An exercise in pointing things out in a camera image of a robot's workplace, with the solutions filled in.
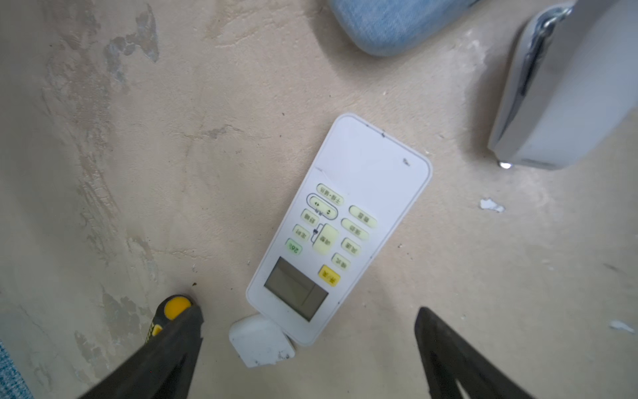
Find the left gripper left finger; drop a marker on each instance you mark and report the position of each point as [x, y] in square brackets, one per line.
[162, 368]

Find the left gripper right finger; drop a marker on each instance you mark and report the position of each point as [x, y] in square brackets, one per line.
[453, 367]

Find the black yellow handled screwdriver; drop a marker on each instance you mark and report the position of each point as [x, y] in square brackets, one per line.
[167, 311]

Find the white battery cover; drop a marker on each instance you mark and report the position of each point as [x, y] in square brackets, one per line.
[260, 342]

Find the white remote with green buttons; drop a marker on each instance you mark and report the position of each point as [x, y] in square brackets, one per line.
[359, 187]

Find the small white plastic device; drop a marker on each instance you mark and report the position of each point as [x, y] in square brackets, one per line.
[571, 82]

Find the blue grey fabric case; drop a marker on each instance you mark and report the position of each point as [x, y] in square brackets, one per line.
[386, 28]

